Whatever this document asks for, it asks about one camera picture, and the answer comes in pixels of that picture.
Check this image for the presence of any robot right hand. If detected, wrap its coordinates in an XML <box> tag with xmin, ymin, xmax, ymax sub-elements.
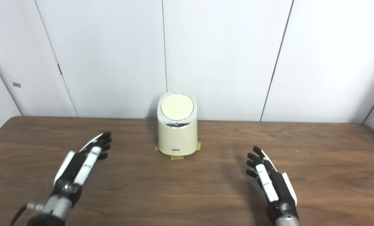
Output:
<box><xmin>246</xmin><ymin>146</ymin><xmax>299</xmax><ymax>224</ymax></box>

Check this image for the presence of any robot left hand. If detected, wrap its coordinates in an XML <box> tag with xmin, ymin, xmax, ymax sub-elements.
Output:
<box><xmin>50</xmin><ymin>132</ymin><xmax>112</xmax><ymax>206</ymax></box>

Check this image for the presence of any round cream bin lid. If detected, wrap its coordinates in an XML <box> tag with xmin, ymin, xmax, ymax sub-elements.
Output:
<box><xmin>161</xmin><ymin>94</ymin><xmax>194</xmax><ymax>121</ymax></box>

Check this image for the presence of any cream-colored bin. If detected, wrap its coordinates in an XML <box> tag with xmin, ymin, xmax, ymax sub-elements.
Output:
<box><xmin>157</xmin><ymin>91</ymin><xmax>198</xmax><ymax>156</ymax></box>

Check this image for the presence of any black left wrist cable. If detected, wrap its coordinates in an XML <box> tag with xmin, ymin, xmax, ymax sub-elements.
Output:
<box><xmin>10</xmin><ymin>202</ymin><xmax>45</xmax><ymax>226</ymax></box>

